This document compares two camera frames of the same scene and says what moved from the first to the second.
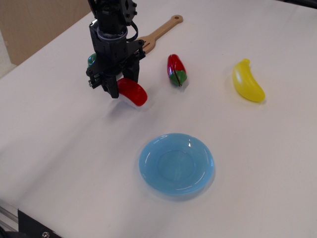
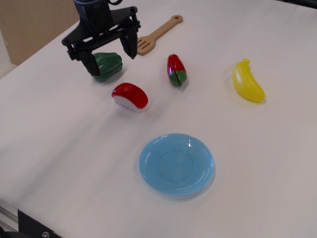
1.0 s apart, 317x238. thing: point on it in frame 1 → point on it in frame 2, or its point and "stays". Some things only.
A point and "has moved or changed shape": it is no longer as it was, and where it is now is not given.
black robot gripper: (112, 55) → (98, 25)
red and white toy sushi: (132, 92) has moved or changed shape
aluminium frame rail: (9, 217) stays
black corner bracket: (29, 228) stays
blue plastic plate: (177, 163) stays
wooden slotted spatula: (149, 41) stays
